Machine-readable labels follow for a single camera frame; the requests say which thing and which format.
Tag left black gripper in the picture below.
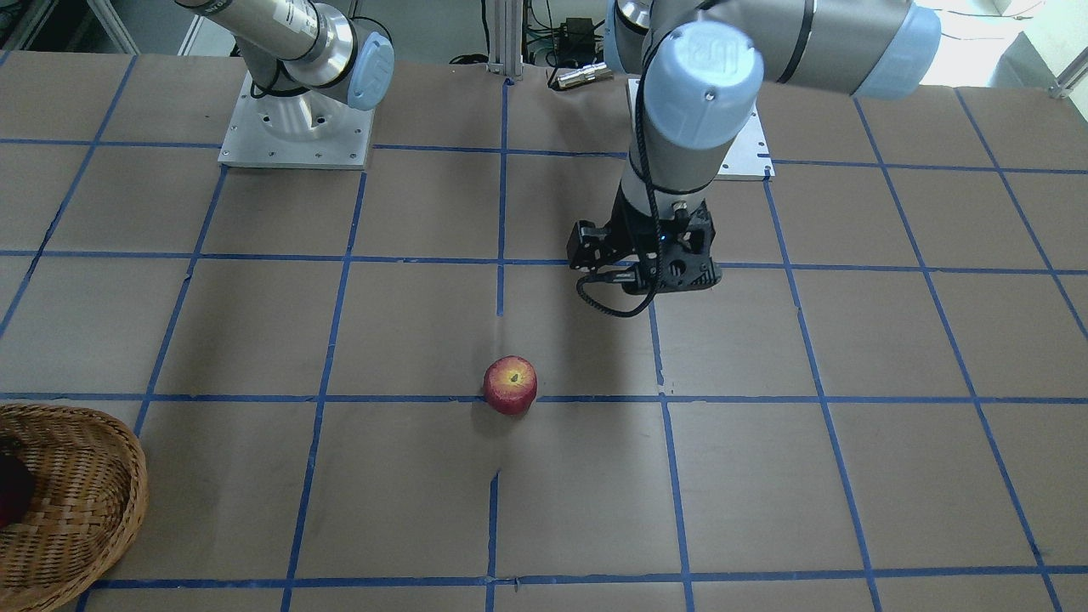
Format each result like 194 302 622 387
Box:
568 187 722 294

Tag red yellow apple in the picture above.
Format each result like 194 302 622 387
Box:
482 355 539 416

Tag dark red apple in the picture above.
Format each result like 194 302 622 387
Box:
1 456 36 528

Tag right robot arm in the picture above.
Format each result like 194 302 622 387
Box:
178 1 395 149

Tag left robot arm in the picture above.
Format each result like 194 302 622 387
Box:
567 1 942 298

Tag wicker basket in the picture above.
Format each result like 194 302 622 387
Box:
1 403 150 611

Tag black power adapter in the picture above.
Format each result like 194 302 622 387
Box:
557 17 596 57

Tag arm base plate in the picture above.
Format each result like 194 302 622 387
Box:
716 107 776 181
218 74 374 171

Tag aluminium frame post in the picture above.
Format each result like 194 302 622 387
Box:
481 1 527 85

